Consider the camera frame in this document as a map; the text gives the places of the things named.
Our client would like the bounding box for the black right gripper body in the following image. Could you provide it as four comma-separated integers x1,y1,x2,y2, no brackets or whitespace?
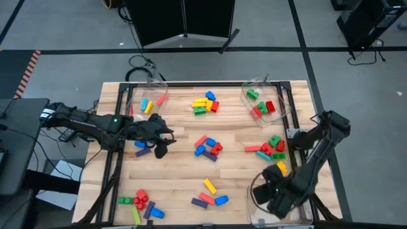
266,179,303,220

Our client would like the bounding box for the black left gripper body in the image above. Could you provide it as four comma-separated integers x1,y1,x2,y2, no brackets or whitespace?
126,113,169,143

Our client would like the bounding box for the purple long bar block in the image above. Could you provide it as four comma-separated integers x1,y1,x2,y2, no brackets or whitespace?
142,200,156,220
191,197,209,209
202,149,219,163
135,147,152,158

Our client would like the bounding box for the clear plastic bin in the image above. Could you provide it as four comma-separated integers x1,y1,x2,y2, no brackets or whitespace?
240,75,293,129
122,78,169,125
244,181,314,228

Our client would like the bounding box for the lime long bar block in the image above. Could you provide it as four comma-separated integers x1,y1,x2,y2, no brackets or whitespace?
131,206,142,226

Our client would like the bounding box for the black power adapter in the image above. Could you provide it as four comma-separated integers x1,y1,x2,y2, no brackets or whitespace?
58,128,76,143

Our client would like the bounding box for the black divider foot bar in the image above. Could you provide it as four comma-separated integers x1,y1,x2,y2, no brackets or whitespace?
217,27,241,55

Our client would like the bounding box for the black room divider panel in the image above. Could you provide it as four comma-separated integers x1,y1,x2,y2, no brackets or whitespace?
126,0,186,48
183,0,237,39

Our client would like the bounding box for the black side desk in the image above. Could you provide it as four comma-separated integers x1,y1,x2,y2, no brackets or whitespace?
0,97,51,195

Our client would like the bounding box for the black mat with striped edge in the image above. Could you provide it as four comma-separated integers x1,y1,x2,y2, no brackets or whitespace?
0,49,42,99

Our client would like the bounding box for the black equipment cabinet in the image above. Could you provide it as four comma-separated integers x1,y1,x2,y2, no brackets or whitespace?
336,0,407,52

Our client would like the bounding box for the black coiled floor cable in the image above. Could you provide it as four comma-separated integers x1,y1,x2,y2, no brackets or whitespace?
125,55,157,82

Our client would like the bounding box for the black aluminium table frame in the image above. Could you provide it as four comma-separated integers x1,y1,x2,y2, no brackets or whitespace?
73,81,344,225

